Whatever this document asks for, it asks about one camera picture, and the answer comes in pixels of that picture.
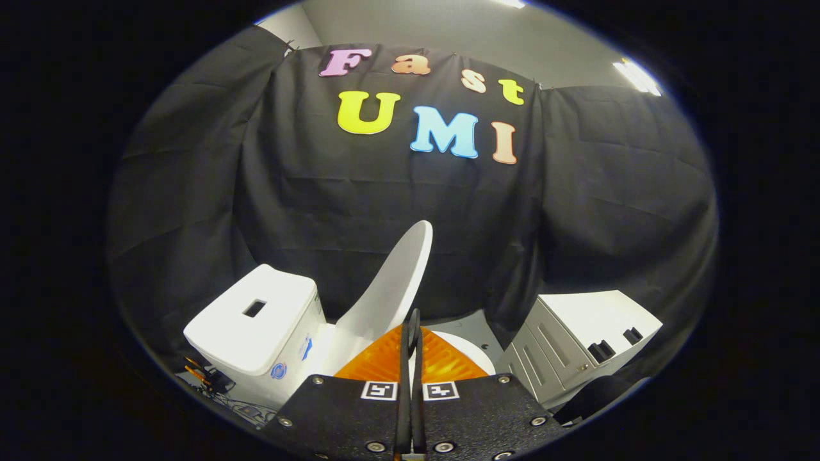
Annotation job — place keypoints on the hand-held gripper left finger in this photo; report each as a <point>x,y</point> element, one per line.
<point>339,419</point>

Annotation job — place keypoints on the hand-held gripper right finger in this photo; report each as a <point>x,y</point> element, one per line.
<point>487,419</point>

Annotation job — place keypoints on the white toilet lid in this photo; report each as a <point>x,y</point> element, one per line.
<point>397,282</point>

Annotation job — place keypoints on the orange black clamp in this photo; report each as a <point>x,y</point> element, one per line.
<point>198,372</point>

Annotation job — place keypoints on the black backdrop cloth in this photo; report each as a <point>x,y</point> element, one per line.
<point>384,211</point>

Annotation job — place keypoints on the small rectangular ceiling light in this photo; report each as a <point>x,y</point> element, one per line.
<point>635,75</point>

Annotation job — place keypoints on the large round ceiling light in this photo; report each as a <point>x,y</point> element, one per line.
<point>510,2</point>

